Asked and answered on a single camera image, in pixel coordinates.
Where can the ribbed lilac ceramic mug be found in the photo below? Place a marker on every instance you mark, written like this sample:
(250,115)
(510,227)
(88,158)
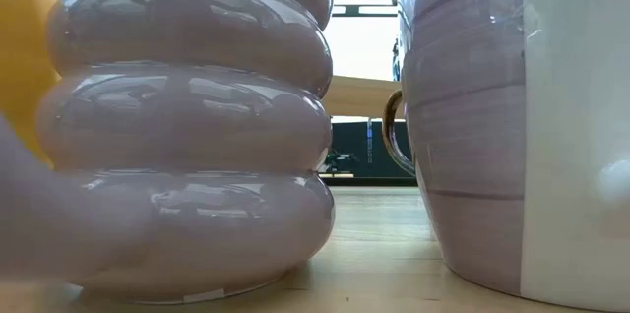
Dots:
(187,121)

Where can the lilac and white mug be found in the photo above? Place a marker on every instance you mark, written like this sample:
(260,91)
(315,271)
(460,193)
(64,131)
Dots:
(492,106)

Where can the black room partition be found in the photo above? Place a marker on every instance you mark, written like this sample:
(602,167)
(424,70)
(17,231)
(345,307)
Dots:
(354,141)

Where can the yellow ceramic mug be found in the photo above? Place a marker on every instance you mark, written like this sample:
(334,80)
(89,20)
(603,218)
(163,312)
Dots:
(19,57)

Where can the wooden shelf black metal frame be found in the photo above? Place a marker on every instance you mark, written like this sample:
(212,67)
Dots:
(359,96)

